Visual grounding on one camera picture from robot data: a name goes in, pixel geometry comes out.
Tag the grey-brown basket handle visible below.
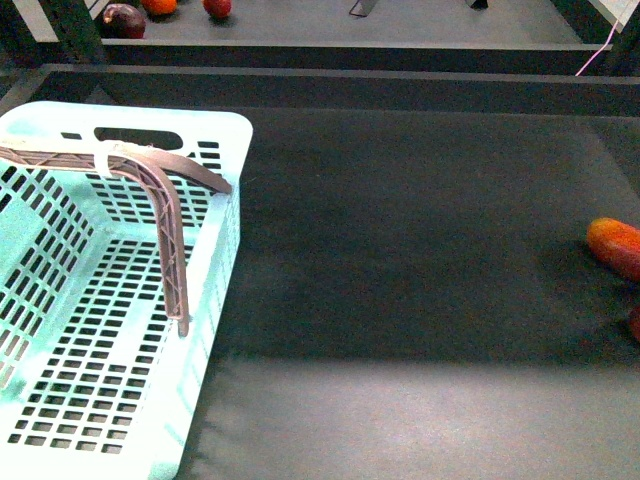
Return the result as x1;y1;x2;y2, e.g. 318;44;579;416
1;136;233;338

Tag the small red apple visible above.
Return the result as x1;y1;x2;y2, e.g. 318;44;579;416
201;0;232;20

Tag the red orange mango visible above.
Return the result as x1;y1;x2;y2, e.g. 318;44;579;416
586;217;639;282

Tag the orange fruit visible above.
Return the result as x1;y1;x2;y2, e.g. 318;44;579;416
140;0;178;17

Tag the white zip tie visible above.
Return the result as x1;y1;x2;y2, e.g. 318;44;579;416
93;140;148;178

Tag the light blue plastic basket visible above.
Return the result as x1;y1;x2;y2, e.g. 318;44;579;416
1;101;253;479

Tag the dark purple fruit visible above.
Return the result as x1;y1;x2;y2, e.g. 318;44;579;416
102;3;146;39

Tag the red yellow apple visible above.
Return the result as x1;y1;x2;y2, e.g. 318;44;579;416
627;306;640;343

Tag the white cable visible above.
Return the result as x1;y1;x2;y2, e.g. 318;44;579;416
574;19;626;77

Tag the grey shelf divider left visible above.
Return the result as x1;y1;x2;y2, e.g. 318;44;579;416
349;0;378;18

